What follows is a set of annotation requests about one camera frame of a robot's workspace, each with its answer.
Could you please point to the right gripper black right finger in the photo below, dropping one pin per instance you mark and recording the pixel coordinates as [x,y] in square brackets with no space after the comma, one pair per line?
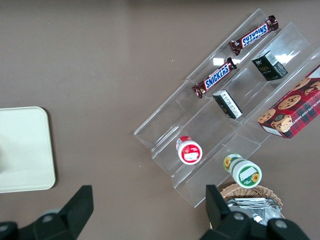
[220,220]

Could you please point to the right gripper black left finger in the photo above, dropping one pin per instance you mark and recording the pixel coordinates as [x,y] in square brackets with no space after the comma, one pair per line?
[67,215]

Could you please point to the light wicker basket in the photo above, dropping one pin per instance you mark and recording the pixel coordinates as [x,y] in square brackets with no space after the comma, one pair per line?
[232,191]

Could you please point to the beige plastic tray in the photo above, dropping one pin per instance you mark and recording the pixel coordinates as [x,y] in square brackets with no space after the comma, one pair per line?
[25,140]

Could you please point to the silver foil packet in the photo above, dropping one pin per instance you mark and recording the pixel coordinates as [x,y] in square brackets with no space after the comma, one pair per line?
[257,207]

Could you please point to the green sunflower yogurt cup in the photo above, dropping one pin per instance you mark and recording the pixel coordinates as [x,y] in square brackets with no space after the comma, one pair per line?
[246,173]

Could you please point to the red lid yogurt cup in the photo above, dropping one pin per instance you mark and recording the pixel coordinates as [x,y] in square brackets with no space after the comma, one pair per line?
[190,152]

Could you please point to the clear acrylic stepped display stand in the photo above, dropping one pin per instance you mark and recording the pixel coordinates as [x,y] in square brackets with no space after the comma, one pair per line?
[212,135]
[260,45]

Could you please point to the small black carton box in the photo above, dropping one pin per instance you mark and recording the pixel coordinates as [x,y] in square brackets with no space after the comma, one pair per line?
[268,67]
[228,105]

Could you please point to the red chocolate chip cookie box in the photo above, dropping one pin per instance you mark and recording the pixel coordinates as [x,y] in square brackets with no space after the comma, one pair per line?
[297,110]

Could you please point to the Snickers chocolate bar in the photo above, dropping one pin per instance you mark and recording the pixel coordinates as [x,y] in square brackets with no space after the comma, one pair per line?
[253,35]
[217,77]

